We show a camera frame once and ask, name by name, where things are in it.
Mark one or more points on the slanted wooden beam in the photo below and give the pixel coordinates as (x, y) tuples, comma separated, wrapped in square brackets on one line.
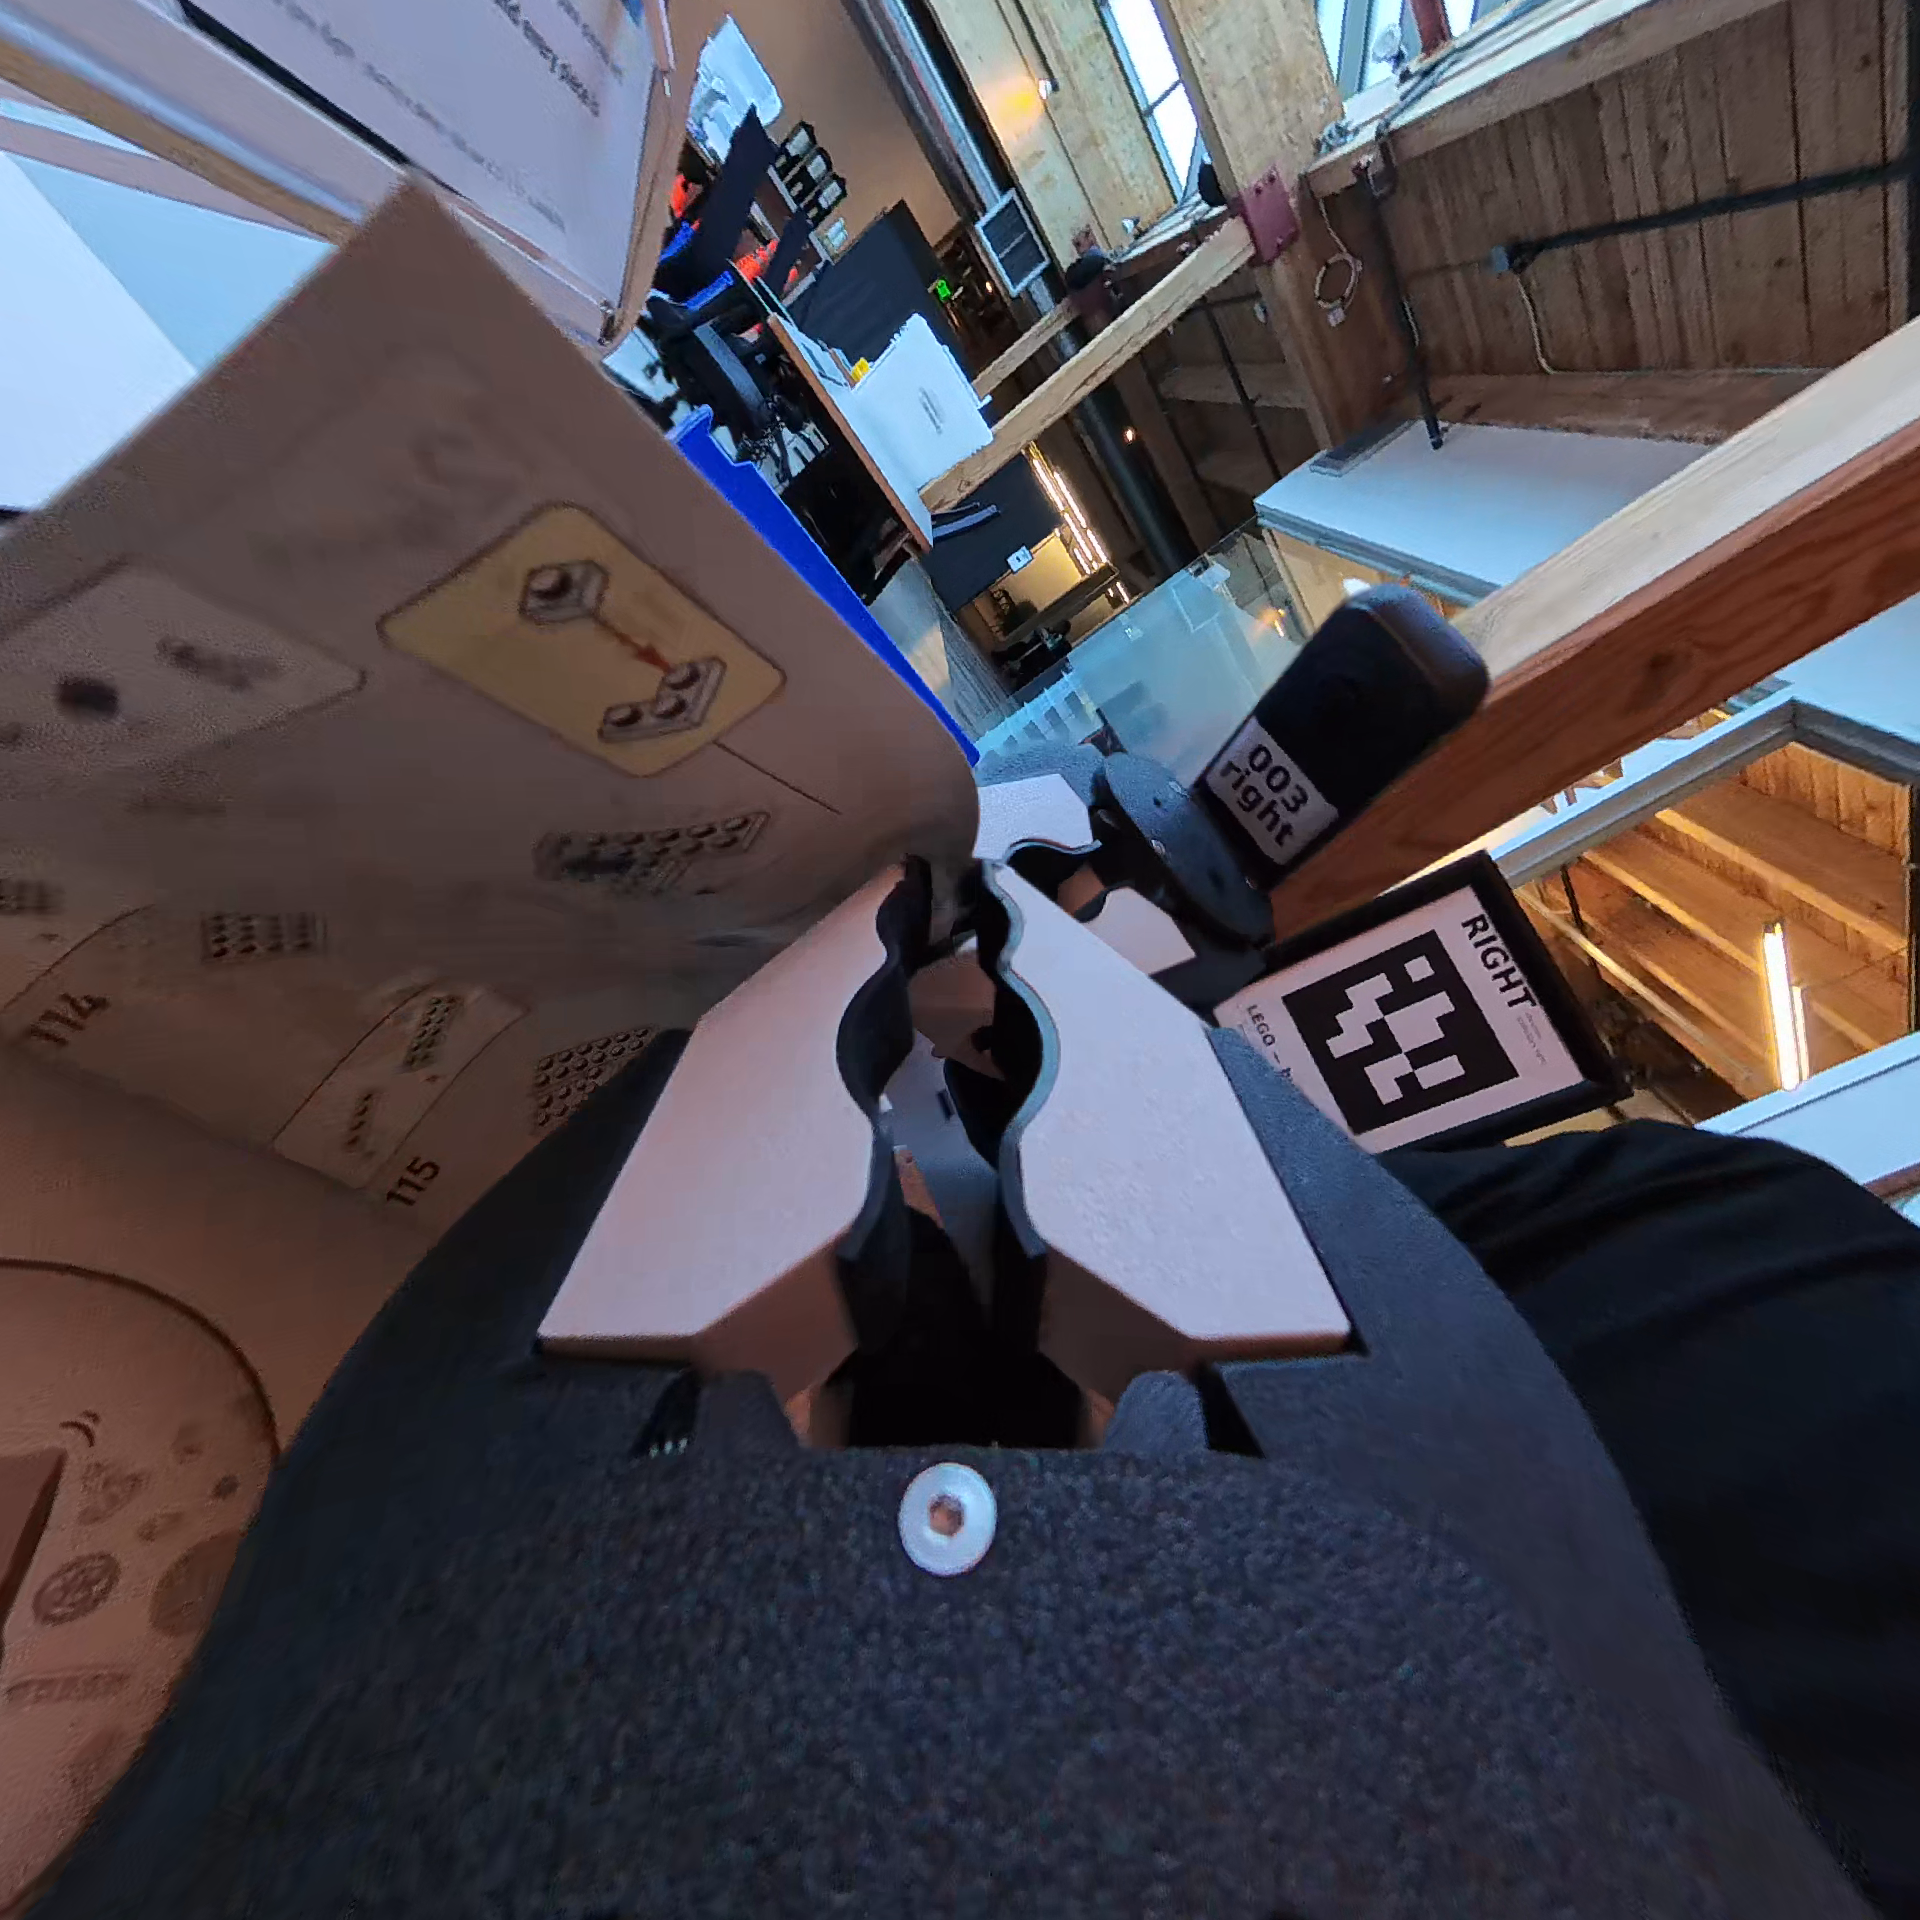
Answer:
[(1113, 344)]

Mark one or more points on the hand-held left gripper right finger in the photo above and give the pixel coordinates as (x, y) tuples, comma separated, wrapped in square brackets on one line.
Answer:
[(1187, 1186)]

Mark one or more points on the wooden handrail beam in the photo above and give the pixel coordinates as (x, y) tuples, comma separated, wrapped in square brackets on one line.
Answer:
[(1651, 631)]

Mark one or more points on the long ceiling light strip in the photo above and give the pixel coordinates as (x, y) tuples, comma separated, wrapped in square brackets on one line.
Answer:
[(1783, 1002)]

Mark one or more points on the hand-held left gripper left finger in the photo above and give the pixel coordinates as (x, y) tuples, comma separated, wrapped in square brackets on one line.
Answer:
[(721, 1186)]

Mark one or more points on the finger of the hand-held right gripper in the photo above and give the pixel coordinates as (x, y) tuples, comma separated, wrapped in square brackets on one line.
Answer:
[(1038, 819), (1126, 927)]

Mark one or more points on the blue plastic bin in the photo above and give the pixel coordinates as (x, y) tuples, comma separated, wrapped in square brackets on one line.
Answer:
[(782, 512)]

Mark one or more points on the person's black clothed body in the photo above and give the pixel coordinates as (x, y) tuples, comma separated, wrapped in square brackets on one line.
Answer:
[(1725, 1425)]

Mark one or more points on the white table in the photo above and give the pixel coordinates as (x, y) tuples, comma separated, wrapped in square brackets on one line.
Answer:
[(1470, 493)]

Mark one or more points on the framed black white tag sign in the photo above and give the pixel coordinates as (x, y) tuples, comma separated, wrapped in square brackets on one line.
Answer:
[(1395, 1037)]

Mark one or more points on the small wall monitor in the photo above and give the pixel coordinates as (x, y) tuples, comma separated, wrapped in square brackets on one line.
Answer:
[(1013, 238)]

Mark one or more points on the white printed cardboard box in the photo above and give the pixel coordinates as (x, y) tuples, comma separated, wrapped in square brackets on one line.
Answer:
[(452, 89)]

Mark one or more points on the lego instruction booklet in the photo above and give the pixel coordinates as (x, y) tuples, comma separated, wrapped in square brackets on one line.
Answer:
[(452, 598)]

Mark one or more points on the white storage box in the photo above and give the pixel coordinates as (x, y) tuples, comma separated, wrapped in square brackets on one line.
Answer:
[(921, 406)]

